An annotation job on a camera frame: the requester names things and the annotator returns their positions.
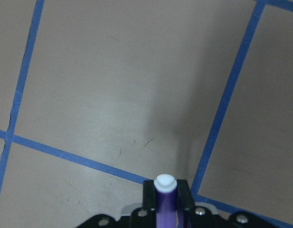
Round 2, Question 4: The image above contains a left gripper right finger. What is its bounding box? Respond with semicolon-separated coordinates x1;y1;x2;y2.
177;180;219;228

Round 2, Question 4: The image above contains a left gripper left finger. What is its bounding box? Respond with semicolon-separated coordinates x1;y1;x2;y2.
129;180;156;228

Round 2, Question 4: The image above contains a purple highlighter pen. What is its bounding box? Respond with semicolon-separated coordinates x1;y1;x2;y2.
154;174;178;228

